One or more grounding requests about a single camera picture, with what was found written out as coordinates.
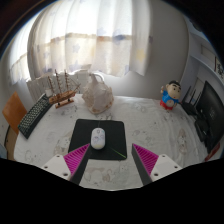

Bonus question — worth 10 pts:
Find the white sheer curtain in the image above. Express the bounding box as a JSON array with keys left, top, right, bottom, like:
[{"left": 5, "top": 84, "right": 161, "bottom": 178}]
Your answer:
[{"left": 9, "top": 0, "right": 153, "bottom": 84}]

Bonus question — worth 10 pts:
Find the black mouse pad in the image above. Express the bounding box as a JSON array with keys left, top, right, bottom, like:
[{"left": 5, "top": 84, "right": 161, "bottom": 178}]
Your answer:
[{"left": 68, "top": 118, "right": 128, "bottom": 161}]

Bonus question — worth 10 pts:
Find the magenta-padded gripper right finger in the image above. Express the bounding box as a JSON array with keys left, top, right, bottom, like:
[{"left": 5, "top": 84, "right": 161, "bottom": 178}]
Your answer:
[{"left": 131, "top": 143, "right": 184, "bottom": 186}]

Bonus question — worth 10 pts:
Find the orange wooden chair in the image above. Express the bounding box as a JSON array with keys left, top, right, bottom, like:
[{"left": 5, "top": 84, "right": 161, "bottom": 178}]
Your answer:
[{"left": 1, "top": 91, "right": 28, "bottom": 161}]

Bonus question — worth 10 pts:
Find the white printed tablecloth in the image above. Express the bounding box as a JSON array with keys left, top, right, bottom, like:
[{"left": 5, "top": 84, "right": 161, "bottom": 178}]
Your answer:
[{"left": 13, "top": 93, "right": 214, "bottom": 192}]

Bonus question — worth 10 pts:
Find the white radiator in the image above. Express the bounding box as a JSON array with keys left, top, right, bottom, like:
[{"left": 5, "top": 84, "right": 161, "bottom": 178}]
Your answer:
[{"left": 25, "top": 69, "right": 93, "bottom": 103}]

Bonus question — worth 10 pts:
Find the cartoon boy figurine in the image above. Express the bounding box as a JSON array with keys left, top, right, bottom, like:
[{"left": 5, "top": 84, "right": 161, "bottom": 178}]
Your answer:
[{"left": 159, "top": 80, "right": 183, "bottom": 112}]

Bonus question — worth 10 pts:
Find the white wall shelf unit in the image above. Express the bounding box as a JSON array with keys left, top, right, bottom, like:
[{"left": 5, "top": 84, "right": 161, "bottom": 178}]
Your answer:
[{"left": 189, "top": 23, "right": 224, "bottom": 88}]

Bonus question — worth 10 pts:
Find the white cartoon-print computer mouse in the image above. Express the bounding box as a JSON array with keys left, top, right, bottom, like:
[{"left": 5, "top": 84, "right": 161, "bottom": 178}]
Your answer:
[{"left": 90, "top": 127, "right": 107, "bottom": 151}]

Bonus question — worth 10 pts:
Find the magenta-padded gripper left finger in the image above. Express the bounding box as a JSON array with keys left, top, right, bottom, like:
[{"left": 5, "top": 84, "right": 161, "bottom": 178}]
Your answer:
[{"left": 39, "top": 143, "right": 92, "bottom": 186}]

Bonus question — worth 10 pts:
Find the black router with antennas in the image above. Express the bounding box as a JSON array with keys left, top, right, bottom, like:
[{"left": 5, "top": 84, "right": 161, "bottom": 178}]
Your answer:
[{"left": 180, "top": 85, "right": 203, "bottom": 117}]

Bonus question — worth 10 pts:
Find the wooden model sailing ship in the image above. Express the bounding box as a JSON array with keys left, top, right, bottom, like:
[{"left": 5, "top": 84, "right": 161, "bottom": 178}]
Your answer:
[{"left": 46, "top": 68, "right": 81, "bottom": 110}]

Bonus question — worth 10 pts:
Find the black keyboard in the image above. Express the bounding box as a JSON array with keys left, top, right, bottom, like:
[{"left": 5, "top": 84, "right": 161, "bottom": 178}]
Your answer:
[{"left": 17, "top": 93, "right": 54, "bottom": 140}]

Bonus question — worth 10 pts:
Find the black monitor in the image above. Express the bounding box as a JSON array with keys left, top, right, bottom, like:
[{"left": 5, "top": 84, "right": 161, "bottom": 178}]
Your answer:
[{"left": 195, "top": 80, "right": 224, "bottom": 154}]

